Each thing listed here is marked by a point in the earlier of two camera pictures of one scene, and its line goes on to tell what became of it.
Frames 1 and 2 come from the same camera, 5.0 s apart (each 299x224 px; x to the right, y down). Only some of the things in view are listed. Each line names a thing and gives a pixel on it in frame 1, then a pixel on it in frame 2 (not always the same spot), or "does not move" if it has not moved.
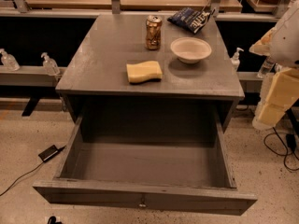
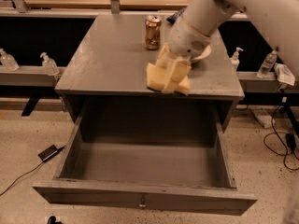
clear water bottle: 265,68 does not move
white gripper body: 286,44 -> 187,38
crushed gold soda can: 153,32 does not move
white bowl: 190,50 does not move
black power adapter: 49,152 does not move
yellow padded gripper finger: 267,116 -> 179,70
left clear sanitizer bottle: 9,62 does not move
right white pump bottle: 235,60 does not move
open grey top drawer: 169,161 does not move
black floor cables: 291,143 does not move
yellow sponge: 144,71 -> 155,77
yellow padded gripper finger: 284,88 -> 165,57
